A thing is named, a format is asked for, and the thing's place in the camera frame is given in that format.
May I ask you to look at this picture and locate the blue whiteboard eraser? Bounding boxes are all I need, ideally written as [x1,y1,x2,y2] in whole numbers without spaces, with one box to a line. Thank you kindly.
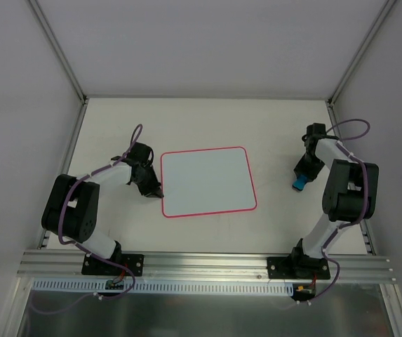
[292,175,308,192]

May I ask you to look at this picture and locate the pink-framed whiteboard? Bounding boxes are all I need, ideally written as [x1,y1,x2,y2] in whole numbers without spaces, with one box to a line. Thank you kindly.
[160,146,257,218]

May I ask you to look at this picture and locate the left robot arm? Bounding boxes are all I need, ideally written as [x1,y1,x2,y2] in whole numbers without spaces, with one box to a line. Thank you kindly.
[41,143,164,275]

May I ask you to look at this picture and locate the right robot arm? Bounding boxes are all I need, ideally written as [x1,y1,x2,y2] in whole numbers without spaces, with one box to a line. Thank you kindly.
[287,123,380,279]

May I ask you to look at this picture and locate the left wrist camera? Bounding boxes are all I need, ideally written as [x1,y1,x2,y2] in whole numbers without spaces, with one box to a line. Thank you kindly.
[126,143,154,166]

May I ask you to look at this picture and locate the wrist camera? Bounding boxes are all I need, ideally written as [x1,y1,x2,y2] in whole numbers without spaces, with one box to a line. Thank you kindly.
[302,123,327,142]
[126,143,154,166]

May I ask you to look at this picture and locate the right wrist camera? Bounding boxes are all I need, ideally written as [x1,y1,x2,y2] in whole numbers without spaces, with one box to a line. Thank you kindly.
[302,123,327,142]

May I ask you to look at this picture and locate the white slotted cable duct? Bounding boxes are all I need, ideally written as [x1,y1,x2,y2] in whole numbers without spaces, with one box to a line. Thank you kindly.
[32,277,294,297]

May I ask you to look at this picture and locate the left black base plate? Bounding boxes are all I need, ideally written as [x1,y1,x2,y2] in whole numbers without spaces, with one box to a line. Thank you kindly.
[81,253,145,277]

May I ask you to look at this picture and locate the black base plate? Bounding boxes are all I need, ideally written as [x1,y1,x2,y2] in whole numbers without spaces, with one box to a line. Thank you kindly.
[267,256,330,280]
[81,253,145,277]

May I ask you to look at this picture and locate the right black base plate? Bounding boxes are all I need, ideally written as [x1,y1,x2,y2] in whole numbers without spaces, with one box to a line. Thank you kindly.
[267,256,330,280]

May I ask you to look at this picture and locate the aluminium mounting rail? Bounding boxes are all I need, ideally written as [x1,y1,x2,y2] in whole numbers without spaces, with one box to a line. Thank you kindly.
[17,249,397,284]

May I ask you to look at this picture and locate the right aluminium frame post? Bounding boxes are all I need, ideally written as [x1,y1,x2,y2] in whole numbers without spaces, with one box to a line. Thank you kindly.
[327,0,398,107]

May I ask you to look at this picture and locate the aluminium frame post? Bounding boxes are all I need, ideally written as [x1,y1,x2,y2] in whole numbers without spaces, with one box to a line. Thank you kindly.
[327,0,398,107]
[26,0,87,104]

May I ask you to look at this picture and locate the left aluminium frame post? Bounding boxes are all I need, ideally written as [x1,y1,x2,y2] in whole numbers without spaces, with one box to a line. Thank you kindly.
[26,0,87,104]

